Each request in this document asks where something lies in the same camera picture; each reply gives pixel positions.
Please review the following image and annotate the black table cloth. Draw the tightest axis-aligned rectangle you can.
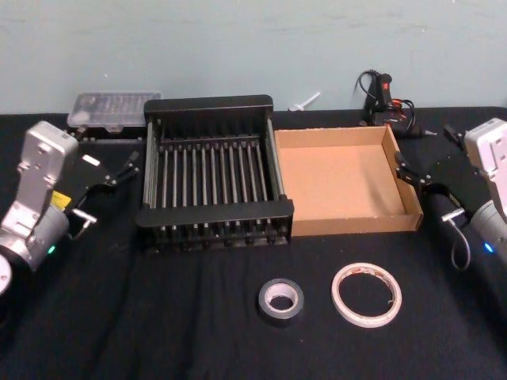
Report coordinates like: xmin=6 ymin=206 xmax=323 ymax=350
xmin=0 ymin=105 xmax=507 ymax=380

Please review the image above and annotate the small white plastic piece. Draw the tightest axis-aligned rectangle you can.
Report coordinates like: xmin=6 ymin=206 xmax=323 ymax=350
xmin=288 ymin=92 xmax=322 ymax=112

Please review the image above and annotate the clear plastic case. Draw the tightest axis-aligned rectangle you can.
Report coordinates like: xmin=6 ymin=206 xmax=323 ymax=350
xmin=66 ymin=92 xmax=163 ymax=143

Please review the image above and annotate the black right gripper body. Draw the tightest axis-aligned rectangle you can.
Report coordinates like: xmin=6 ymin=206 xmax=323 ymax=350
xmin=422 ymin=152 xmax=492 ymax=231

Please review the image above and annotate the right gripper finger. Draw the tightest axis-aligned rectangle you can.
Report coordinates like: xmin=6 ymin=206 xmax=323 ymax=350
xmin=394 ymin=150 xmax=431 ymax=184
xmin=396 ymin=169 xmax=427 ymax=192

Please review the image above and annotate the black corded tool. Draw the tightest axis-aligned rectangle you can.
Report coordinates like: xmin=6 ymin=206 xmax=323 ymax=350
xmin=354 ymin=70 xmax=439 ymax=139

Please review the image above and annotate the white tape roll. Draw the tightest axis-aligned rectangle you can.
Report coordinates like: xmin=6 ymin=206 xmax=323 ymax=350
xmin=330 ymin=261 xmax=403 ymax=329

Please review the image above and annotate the shallow brown cardboard tray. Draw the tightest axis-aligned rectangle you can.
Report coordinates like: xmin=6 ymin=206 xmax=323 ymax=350
xmin=273 ymin=124 xmax=424 ymax=238

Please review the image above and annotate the silver tape roll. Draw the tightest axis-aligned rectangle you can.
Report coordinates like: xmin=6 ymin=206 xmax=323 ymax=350
xmin=258 ymin=278 xmax=305 ymax=329

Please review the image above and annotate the right gripper dark cable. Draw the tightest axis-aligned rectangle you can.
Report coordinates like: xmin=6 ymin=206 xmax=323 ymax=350
xmin=440 ymin=208 xmax=472 ymax=272

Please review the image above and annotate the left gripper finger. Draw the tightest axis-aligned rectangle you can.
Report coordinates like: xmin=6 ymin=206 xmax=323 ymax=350
xmin=114 ymin=150 xmax=141 ymax=177
xmin=101 ymin=167 xmax=141 ymax=188

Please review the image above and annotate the black rack with steel bars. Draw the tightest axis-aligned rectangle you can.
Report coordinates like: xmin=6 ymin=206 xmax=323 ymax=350
xmin=134 ymin=93 xmax=295 ymax=254

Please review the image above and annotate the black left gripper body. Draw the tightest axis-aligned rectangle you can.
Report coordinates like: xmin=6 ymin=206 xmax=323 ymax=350
xmin=55 ymin=142 xmax=116 ymax=211

